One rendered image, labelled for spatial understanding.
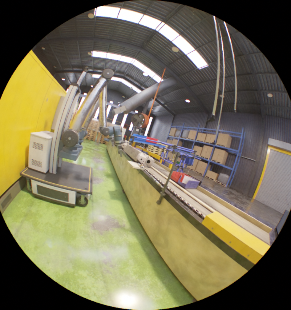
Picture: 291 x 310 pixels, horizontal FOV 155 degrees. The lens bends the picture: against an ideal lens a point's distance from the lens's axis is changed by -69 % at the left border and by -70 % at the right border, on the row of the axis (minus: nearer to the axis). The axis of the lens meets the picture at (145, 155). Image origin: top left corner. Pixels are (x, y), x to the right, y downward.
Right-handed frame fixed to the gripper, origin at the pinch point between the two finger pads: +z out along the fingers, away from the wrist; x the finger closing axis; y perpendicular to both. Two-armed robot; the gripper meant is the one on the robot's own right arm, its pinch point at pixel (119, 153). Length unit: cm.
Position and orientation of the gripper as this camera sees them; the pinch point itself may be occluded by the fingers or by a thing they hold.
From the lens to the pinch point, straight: 152.2
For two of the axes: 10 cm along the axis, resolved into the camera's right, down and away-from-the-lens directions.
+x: 4.2, 2.9, -8.6
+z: 0.5, 9.4, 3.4
